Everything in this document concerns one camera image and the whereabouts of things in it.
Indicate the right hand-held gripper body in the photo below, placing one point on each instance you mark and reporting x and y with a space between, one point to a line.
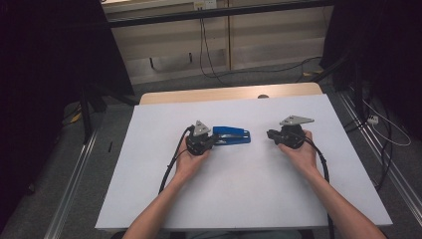
292 136

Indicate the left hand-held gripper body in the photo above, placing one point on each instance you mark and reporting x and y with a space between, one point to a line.
199 142

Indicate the blue stapler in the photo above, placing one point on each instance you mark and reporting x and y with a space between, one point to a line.
234 136

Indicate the person's left hand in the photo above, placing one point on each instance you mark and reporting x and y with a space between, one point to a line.
189 164

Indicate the person's right hand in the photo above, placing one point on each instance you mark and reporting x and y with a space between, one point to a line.
303 157

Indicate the yellow tape strip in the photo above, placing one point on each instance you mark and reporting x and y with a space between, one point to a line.
313 73
76 117

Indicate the white power strip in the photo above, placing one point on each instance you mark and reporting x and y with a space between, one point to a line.
373 119

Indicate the black metal stand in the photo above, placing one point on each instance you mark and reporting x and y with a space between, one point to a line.
88 113
348 71

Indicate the small black floor object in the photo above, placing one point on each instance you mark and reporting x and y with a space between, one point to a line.
110 146

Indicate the beige cabinet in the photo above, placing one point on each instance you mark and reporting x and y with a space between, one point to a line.
258 43

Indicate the black horizontal bar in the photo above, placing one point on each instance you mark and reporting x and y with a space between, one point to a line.
215 13

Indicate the black curtain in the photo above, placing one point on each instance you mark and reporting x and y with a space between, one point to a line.
384 49
46 73

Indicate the aluminium floor rail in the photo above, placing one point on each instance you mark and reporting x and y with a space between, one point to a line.
71 186
384 156

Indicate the white wall outlet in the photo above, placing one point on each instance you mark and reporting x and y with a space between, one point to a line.
205 4

